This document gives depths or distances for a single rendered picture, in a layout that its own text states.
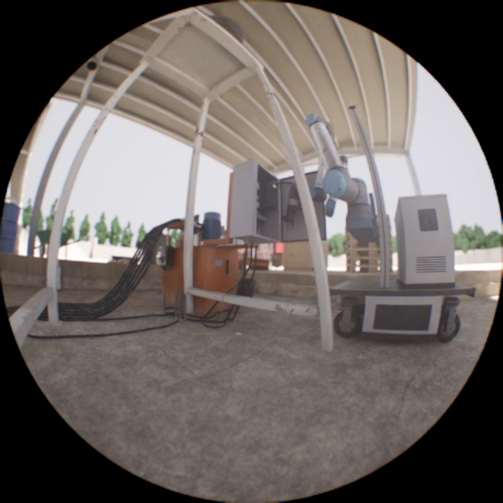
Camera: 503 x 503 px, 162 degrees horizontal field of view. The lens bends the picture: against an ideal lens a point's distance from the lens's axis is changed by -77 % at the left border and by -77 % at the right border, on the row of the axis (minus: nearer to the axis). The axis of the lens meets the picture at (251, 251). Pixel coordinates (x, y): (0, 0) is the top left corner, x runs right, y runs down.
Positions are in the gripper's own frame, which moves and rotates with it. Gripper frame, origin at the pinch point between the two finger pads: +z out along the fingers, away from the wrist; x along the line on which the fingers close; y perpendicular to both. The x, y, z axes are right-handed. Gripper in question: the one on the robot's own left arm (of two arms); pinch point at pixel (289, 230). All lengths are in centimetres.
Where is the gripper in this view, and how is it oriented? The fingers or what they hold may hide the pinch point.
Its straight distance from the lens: 139.6
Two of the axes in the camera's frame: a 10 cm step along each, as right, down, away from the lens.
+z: -2.0, 9.3, 3.0
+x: -7.7, 0.4, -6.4
